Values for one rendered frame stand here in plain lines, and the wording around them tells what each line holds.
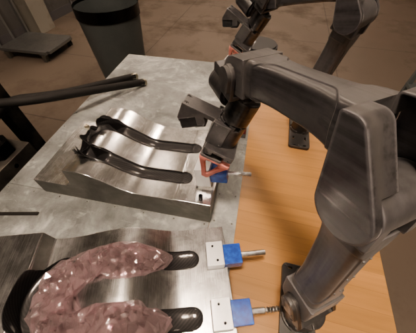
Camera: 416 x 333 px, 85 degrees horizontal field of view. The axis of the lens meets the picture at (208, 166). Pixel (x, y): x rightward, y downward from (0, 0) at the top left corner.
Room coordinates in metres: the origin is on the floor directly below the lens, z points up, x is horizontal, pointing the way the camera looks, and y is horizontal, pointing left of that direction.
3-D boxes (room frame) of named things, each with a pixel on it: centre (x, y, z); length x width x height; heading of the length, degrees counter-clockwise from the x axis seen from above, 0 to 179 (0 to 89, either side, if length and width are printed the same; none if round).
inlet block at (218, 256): (0.17, -0.06, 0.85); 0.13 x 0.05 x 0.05; 96
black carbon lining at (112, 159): (0.43, 0.20, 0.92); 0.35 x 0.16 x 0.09; 78
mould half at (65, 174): (0.45, 0.21, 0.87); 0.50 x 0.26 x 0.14; 78
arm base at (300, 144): (0.64, -0.34, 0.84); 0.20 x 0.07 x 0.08; 165
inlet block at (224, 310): (0.06, -0.07, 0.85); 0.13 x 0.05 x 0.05; 96
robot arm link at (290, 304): (0.07, -0.18, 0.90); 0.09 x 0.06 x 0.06; 112
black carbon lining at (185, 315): (0.09, 0.18, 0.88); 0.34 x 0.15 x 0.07; 96
